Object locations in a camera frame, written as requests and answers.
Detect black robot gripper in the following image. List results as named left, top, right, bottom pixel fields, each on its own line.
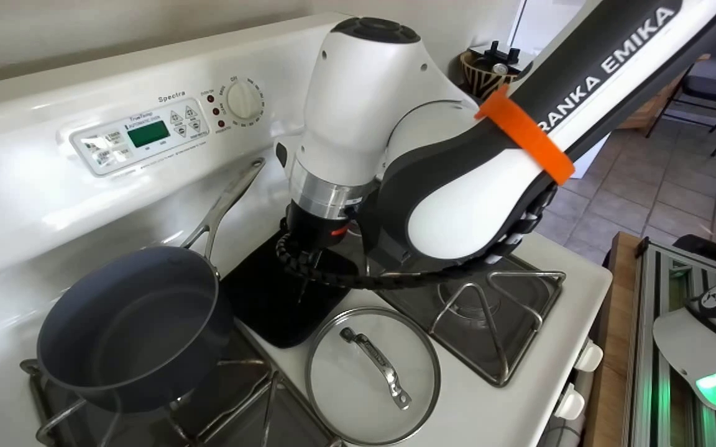
left=283, top=196, right=356, bottom=250

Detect black quilted pot holder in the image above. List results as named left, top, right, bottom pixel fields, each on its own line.
left=218, top=231, right=362, bottom=349

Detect glass pot lid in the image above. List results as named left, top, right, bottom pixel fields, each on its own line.
left=307, top=305, right=442, bottom=447

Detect stove control panel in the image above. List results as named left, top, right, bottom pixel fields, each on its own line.
left=68, top=75, right=268, bottom=178

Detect black cast iron stove grate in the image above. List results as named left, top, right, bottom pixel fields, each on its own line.
left=374, top=245, right=568, bottom=390
left=18, top=328, right=344, bottom=447

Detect dark blue saucepan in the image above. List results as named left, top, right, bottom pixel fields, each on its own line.
left=34, top=156, right=268, bottom=415

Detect patterned woven bowl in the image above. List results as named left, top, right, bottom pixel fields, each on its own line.
left=458, top=41, right=527, bottom=104

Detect white gas stove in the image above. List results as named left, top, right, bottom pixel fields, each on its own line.
left=0, top=9, right=614, bottom=447

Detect white stove knob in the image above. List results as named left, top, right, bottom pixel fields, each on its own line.
left=554, top=387, right=590, bottom=425
left=571, top=339, right=607, bottom=374

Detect wooden base board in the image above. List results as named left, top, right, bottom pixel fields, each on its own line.
left=579, top=231, right=645, bottom=447

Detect orange strap on arm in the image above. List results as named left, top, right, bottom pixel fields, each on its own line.
left=478, top=84, right=578, bottom=185

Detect aluminium frame rails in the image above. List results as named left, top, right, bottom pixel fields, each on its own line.
left=630, top=236, right=716, bottom=447

